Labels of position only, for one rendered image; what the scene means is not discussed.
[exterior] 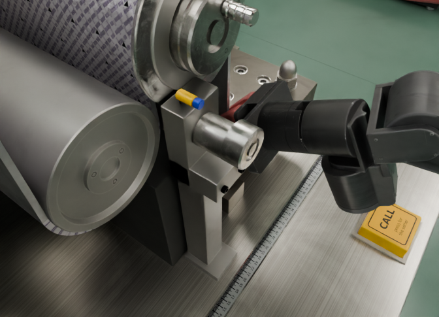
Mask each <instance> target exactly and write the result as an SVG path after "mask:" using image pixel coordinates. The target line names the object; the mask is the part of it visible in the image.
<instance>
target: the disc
mask: <svg viewBox="0 0 439 317"><path fill-rule="evenodd" d="M159 2H160V0H138V2H137V6H136V9H135V15H134V18H133V26H132V32H131V58H132V64H133V70H134V73H135V77H136V80H137V82H138V84H139V86H140V88H141V90H142V91H143V92H144V94H145V95H146V96H147V97H148V98H149V99H150V100H152V101H153V102H155V103H157V104H159V105H162V104H163V103H164V102H166V101H167V100H168V99H170V98H171V97H172V96H173V95H174V94H175V93H176V92H177V90H173V89H170V88H168V87H166V85H164V84H163V83H162V82H161V81H160V79H159V78H158V76H157V74H156V72H155V69H154V65H153V61H152V52H151V39H152V28H153V24H154V18H155V14H156V10H157V7H158V4H159ZM240 2H241V3H242V4H244V2H245V0H240ZM224 63H225V62H223V64H224ZM223 64H222V65H221V66H220V67H219V68H218V69H217V70H215V71H214V72H213V73H210V74H209V75H207V76H206V77H205V78H203V80H204V81H206V82H208V83H211V81H213V79H214V78H215V76H216V75H217V74H218V72H219V71H220V69H221V68H222V66H223Z"/></svg>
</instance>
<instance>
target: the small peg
mask: <svg viewBox="0 0 439 317"><path fill-rule="evenodd" d="M221 13H222V16H224V17H226V18H230V19H231V20H234V21H237V22H239V23H242V24H245V25H248V26H250V27H252V26H254V25H255V24H256V23H257V21H258V18H259V11H258V9H257V8H254V7H250V6H248V5H245V4H242V3H239V2H237V1H234V0H225V2H224V4H223V6H222V9H221Z"/></svg>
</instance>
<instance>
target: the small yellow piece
mask: <svg viewBox="0 0 439 317"><path fill-rule="evenodd" d="M176 99H177V100H179V103H180V104H182V103H185V104H187V105H189V106H191V107H194V108H196V109H198V110H201V109H202V108H203V106H204V100H203V99H201V98H199V97H197V96H196V95H193V94H192V93H189V92H187V91H185V90H183V89H179V90H178V91H177V92H176Z"/></svg>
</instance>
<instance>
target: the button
mask: <svg viewBox="0 0 439 317"><path fill-rule="evenodd" d="M420 221H421V217H420V216H418V215H416V214H414V213H413V212H410V211H409V210H406V209H404V208H402V207H400V206H398V205H396V204H394V205H391V206H380V207H378V208H376V209H375V210H372V211H370V212H368V214H367V216H366V218H365V219H364V221H363V223H362V225H361V227H360V229H359V230H358V234H359V235H361V236H362V237H364V238H366V239H368V240H370V241H372V242H373V243H375V244H377V245H379V246H381V247H382V248H384V249H386V250H388V251H390V252H392V253H393V254H395V255H397V256H398V257H400V258H402V257H404V255H405V254H406V253H407V252H408V250H409V248H410V245H411V243H412V241H413V239H414V236H415V233H416V231H417V229H418V227H419V224H420Z"/></svg>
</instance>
